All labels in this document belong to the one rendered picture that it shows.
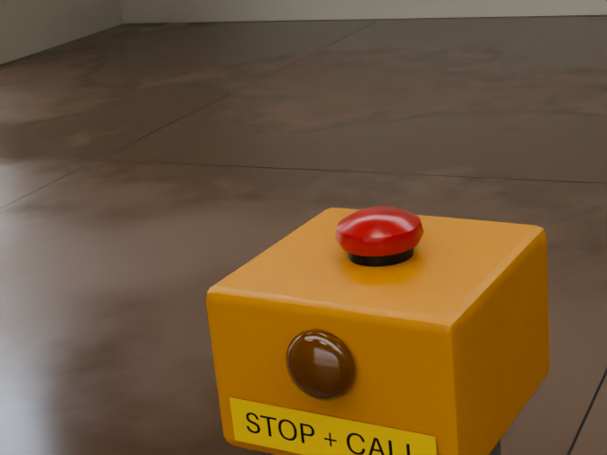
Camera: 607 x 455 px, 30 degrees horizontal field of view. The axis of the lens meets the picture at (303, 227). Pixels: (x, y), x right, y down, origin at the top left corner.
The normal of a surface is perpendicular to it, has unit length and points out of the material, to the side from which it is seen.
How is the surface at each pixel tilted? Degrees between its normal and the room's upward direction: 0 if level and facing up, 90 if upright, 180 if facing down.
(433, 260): 0
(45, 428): 0
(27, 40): 90
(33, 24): 90
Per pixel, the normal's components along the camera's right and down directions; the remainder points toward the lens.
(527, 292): 0.87, 0.09
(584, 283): -0.09, -0.94
